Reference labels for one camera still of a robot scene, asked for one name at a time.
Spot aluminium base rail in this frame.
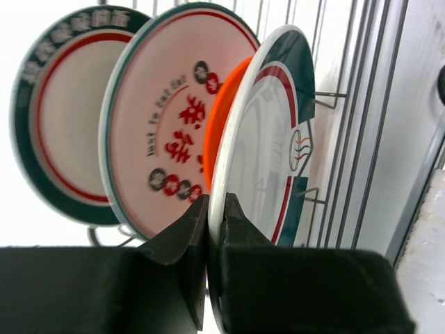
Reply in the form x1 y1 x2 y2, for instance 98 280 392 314
357 1 444 263

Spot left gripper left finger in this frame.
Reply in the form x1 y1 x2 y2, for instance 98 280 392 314
1 195 209 333

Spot dark green rimmed plate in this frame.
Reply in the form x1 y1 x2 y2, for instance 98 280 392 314
10 5 149 226

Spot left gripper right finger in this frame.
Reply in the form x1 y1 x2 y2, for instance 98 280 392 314
210 193 416 333

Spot pink plate red characters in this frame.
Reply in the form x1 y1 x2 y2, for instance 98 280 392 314
98 2 259 239

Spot green rimmed white plate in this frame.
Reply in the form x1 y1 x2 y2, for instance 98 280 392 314
207 24 315 327

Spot orange plastic plate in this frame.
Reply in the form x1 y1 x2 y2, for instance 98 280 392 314
202 56 252 191

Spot metal wire dish rack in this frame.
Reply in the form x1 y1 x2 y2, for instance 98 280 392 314
86 0 411 258

